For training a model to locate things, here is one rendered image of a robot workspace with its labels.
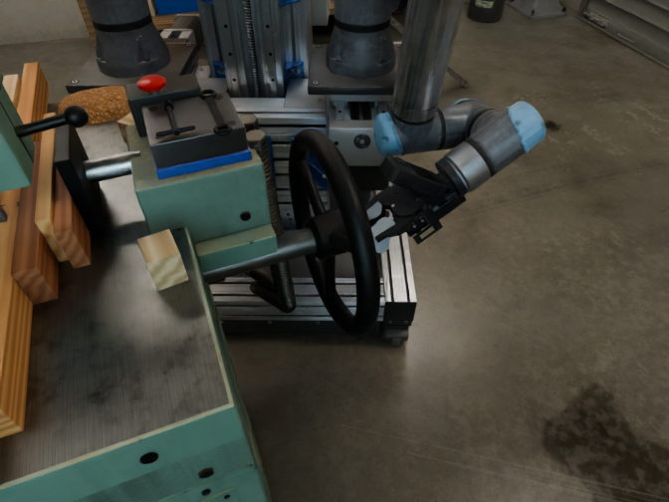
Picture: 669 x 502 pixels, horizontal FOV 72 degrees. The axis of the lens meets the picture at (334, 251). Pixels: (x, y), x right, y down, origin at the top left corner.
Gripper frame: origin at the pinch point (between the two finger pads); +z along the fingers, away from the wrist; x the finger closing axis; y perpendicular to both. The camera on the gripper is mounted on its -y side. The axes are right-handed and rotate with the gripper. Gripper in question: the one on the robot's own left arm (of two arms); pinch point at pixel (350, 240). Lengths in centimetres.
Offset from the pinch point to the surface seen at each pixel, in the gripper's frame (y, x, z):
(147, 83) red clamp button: -38.8, 1.2, 5.2
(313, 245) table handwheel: -13.5, -8.5, 3.1
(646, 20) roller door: 188, 167, -218
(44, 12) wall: 7, 325, 94
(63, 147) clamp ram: -41.0, -3.5, 14.9
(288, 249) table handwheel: -15.5, -8.3, 5.9
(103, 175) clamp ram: -35.9, -2.6, 15.2
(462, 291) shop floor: 91, 29, -14
